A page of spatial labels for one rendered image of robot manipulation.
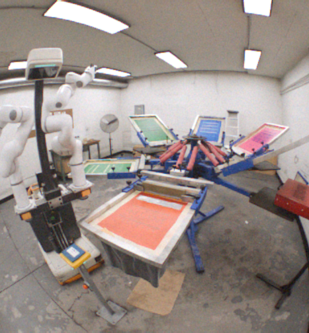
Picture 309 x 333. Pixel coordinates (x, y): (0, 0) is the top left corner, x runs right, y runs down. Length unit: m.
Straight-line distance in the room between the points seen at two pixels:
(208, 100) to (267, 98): 1.92
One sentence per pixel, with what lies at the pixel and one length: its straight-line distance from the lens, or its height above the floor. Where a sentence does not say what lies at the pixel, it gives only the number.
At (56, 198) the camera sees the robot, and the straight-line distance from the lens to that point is 1.09.
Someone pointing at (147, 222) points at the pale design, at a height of 0.96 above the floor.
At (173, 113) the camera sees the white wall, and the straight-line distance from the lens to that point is 5.54.
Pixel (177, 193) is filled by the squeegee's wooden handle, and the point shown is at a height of 1.03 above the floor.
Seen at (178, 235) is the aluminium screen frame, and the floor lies 0.99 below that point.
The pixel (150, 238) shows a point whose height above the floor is 0.96.
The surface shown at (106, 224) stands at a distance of 1.04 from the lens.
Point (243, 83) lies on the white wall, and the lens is 5.24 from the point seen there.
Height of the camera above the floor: 1.58
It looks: 19 degrees down
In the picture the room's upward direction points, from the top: 1 degrees counter-clockwise
